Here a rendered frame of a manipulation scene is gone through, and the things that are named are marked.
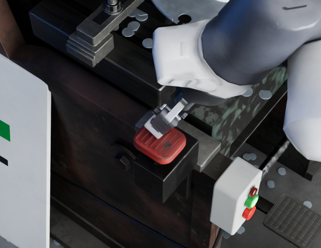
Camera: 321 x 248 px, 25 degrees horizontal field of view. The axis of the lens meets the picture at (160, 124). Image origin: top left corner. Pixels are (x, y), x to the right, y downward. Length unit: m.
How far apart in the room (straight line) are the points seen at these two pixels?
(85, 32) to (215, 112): 0.26
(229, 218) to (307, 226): 0.49
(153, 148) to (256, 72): 0.32
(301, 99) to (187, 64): 0.14
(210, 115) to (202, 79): 0.44
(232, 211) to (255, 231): 0.65
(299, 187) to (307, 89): 1.20
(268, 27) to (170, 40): 0.15
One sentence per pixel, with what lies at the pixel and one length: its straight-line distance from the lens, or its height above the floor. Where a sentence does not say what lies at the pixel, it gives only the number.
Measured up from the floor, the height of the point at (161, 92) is 0.69.
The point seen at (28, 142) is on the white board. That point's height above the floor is 0.40.
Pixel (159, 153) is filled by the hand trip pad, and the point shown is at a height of 0.76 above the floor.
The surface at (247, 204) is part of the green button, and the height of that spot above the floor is 0.59.
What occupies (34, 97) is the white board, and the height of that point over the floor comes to 0.53.
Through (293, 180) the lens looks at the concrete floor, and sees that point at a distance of 1.94.
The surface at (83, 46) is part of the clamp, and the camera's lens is 1.22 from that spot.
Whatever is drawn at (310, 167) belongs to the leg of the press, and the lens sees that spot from 1.94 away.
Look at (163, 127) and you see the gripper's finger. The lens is 0.94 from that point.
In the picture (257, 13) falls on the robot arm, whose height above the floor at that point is 1.14.
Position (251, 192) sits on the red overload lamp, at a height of 0.61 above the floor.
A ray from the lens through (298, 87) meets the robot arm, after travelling 0.75.
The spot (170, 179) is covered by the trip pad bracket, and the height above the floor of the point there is 0.69.
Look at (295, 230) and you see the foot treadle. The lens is 1.69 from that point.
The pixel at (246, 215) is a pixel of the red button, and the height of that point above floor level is 0.55.
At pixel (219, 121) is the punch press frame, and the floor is 0.64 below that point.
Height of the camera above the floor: 1.64
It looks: 54 degrees down
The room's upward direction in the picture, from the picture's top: straight up
